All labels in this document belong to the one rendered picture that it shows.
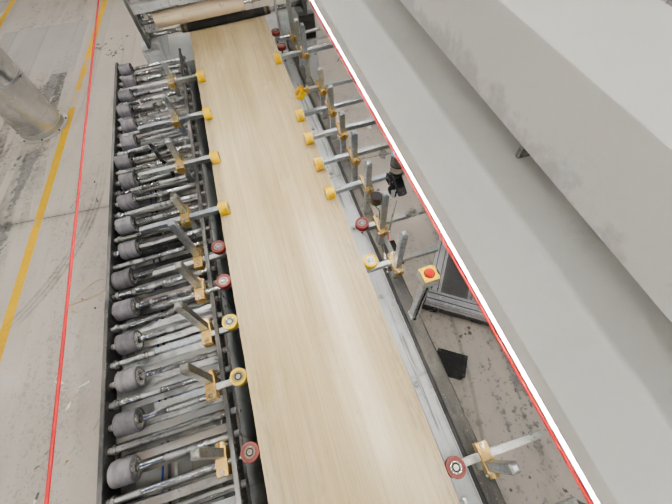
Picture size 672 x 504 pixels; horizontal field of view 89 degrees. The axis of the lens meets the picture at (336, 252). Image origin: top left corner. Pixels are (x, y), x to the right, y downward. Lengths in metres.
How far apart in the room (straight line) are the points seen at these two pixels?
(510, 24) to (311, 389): 1.58
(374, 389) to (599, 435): 1.47
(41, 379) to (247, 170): 2.21
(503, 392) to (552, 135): 2.60
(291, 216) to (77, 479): 2.20
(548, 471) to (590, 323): 2.60
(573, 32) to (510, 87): 0.03
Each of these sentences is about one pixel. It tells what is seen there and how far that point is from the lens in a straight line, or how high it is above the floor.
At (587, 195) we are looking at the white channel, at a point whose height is 2.42.
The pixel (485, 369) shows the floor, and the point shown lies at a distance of 2.75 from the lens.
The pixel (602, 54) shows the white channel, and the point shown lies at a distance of 0.21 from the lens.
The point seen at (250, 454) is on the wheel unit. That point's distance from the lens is 1.71.
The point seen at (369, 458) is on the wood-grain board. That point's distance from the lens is 1.65.
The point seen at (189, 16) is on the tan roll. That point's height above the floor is 1.05.
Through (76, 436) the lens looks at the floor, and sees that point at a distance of 3.20.
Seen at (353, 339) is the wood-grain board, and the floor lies 0.90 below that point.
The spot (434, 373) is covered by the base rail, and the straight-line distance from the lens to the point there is 1.93.
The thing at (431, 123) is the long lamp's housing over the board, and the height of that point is 2.37.
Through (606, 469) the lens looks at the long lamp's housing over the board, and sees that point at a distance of 0.24.
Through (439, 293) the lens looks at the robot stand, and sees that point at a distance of 2.59.
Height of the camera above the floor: 2.55
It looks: 60 degrees down
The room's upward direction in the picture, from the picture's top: 7 degrees counter-clockwise
